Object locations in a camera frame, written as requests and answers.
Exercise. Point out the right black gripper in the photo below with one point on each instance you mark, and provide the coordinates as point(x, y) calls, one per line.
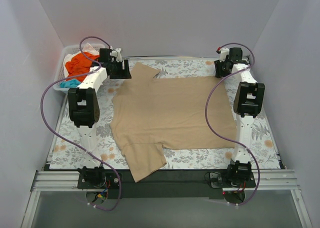
point(220, 69)

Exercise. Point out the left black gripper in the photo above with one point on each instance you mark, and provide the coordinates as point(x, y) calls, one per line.
point(119, 69)

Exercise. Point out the beige t shirt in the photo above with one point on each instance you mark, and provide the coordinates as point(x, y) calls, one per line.
point(151, 114)

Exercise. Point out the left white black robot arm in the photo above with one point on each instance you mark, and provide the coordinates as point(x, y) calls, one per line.
point(84, 110)

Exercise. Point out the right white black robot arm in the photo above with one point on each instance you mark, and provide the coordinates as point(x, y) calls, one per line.
point(247, 105)

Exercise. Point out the white t shirt in basket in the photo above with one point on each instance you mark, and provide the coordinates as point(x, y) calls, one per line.
point(88, 48)

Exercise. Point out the orange t shirt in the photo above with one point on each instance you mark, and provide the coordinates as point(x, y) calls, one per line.
point(78, 64)

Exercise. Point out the teal t shirt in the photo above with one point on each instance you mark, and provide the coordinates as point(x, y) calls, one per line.
point(72, 83)

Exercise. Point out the white plastic laundry basket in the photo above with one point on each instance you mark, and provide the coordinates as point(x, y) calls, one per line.
point(70, 51)

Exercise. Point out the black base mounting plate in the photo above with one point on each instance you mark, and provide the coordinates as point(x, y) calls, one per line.
point(166, 183)

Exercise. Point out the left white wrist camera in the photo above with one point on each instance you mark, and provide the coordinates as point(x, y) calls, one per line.
point(116, 56)

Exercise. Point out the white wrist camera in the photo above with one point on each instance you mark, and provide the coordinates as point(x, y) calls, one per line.
point(116, 56)
point(223, 53)

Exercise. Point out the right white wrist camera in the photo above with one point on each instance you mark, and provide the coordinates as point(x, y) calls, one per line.
point(223, 53)

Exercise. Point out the aluminium frame rail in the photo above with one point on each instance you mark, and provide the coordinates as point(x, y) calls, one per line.
point(165, 199)

